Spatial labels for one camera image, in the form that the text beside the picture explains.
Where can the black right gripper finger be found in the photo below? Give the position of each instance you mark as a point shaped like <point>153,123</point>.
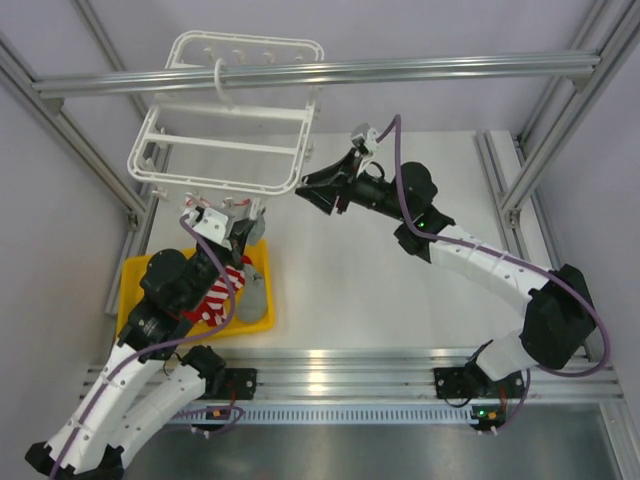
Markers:
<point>334,174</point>
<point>323,196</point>

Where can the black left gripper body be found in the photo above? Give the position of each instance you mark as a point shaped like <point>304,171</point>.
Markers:
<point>205,264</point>

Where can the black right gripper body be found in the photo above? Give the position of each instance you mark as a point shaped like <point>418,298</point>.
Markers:
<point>373,193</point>

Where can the white translucent sock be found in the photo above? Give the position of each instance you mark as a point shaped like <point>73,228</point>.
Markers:
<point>195,205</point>

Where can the grey sock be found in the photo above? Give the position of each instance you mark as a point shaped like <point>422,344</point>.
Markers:
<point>253,304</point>

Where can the white plastic clip hanger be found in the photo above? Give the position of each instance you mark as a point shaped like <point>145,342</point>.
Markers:
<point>252,143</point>

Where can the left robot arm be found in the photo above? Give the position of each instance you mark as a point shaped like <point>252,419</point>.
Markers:
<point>113,422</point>

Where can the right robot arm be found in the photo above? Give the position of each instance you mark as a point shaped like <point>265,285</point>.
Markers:
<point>555,304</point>

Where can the yellow plastic bin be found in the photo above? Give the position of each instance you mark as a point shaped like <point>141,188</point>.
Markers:
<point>131,292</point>

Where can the red white striped sock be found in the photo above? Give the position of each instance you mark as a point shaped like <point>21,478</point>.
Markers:
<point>213,310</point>

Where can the aluminium top crossbar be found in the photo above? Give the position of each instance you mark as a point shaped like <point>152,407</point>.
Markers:
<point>568,63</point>

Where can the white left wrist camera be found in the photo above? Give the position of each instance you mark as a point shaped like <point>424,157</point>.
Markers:
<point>210,224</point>

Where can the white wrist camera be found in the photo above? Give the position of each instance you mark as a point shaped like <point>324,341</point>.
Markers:
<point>364,141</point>
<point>210,224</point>

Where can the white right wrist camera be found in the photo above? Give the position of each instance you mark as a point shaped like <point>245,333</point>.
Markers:
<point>364,141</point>

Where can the slotted cable duct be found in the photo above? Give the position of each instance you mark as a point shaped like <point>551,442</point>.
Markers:
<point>345,414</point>

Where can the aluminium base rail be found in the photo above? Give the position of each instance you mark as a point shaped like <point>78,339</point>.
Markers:
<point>391,376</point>

